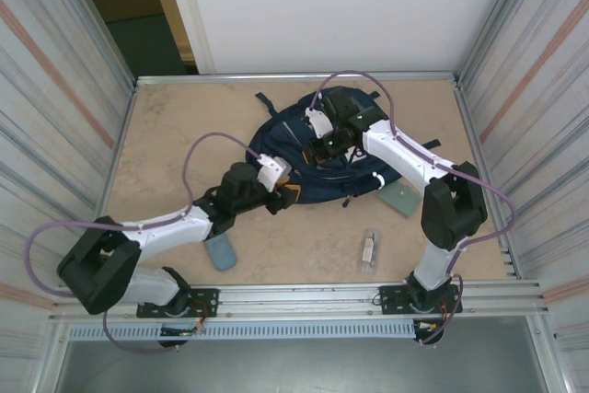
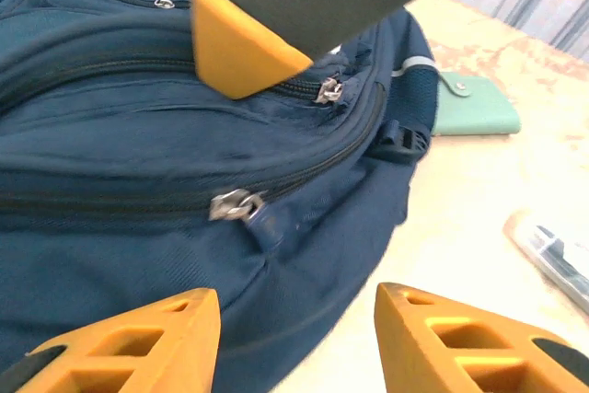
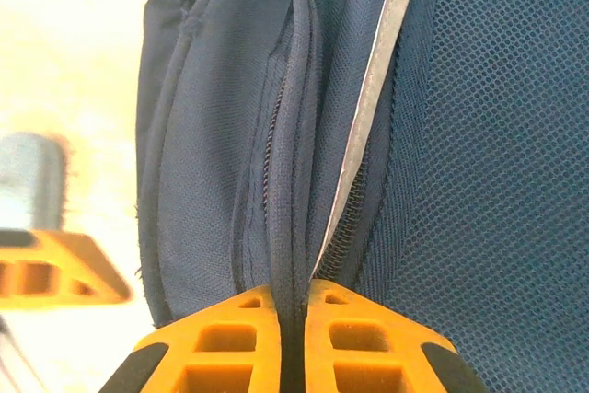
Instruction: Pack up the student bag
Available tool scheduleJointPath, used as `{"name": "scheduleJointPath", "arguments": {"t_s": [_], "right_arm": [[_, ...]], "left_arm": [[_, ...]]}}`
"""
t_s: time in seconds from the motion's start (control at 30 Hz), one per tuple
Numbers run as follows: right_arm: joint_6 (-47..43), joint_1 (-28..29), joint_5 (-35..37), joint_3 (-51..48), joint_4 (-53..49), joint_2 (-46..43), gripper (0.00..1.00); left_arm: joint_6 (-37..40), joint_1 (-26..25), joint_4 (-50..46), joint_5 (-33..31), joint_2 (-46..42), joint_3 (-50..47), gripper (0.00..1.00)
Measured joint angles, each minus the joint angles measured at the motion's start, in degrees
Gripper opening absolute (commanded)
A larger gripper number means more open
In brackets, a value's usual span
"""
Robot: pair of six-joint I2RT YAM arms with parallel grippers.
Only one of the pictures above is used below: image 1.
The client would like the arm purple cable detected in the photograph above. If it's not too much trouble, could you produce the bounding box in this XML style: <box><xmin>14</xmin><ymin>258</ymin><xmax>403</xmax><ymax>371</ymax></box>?
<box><xmin>25</xmin><ymin>132</ymin><xmax>277</xmax><ymax>357</ymax></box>
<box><xmin>312</xmin><ymin>69</ymin><xmax>519</xmax><ymax>347</ymax></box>

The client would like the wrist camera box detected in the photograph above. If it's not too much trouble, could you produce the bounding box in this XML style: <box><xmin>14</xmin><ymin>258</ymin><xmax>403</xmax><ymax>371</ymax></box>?
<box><xmin>255</xmin><ymin>153</ymin><xmax>292</xmax><ymax>192</ymax></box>
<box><xmin>305</xmin><ymin>107</ymin><xmax>341</xmax><ymax>139</ymax></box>

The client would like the aluminium mounting rail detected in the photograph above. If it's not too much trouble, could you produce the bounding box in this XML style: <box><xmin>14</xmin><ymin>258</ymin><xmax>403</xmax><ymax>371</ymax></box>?
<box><xmin>48</xmin><ymin>278</ymin><xmax>551</xmax><ymax>326</ymax></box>

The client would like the blue-grey glasses case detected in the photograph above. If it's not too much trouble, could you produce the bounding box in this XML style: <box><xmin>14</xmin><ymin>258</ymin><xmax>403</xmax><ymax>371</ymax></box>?
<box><xmin>204</xmin><ymin>231</ymin><xmax>240</xmax><ymax>272</ymax></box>

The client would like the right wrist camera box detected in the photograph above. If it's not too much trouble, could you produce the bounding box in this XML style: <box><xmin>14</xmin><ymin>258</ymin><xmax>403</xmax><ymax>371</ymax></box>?
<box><xmin>305</xmin><ymin>107</ymin><xmax>341</xmax><ymax>139</ymax></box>

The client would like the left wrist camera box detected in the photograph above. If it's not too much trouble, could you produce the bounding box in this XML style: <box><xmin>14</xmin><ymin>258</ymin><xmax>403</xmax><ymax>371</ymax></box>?
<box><xmin>255</xmin><ymin>153</ymin><xmax>292</xmax><ymax>192</ymax></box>

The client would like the aluminium table end rail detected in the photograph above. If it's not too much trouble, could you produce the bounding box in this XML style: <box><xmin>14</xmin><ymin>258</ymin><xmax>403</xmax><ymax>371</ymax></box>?
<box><xmin>134</xmin><ymin>71</ymin><xmax>461</xmax><ymax>87</ymax></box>

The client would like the navy blue backpack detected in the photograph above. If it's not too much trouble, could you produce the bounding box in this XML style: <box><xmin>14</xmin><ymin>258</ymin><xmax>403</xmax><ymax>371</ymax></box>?
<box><xmin>248</xmin><ymin>83</ymin><xmax>442</xmax><ymax>209</ymax></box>

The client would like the slotted grey cable tray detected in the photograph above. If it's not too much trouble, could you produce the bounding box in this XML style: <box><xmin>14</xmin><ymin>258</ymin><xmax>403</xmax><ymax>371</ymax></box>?
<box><xmin>67</xmin><ymin>321</ymin><xmax>418</xmax><ymax>341</ymax></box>

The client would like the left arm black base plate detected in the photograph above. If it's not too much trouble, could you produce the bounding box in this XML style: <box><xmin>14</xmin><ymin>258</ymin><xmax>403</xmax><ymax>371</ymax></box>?
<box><xmin>135</xmin><ymin>287</ymin><xmax>220</xmax><ymax>319</ymax></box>

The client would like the green snap wallet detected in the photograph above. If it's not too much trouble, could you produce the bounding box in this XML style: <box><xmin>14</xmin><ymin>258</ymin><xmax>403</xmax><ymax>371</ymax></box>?
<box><xmin>376</xmin><ymin>180</ymin><xmax>423</xmax><ymax>223</ymax></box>

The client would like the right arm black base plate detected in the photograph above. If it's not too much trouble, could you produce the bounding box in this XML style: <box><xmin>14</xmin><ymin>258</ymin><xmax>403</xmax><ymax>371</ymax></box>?
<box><xmin>373</xmin><ymin>283</ymin><xmax>463</xmax><ymax>317</ymax></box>

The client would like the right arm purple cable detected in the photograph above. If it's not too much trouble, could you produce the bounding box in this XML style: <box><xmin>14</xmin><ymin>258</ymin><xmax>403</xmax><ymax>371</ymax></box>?
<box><xmin>312</xmin><ymin>69</ymin><xmax>519</xmax><ymax>347</ymax></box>

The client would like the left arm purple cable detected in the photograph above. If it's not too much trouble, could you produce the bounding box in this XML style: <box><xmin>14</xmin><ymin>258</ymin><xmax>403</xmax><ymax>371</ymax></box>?
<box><xmin>25</xmin><ymin>132</ymin><xmax>277</xmax><ymax>357</ymax></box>

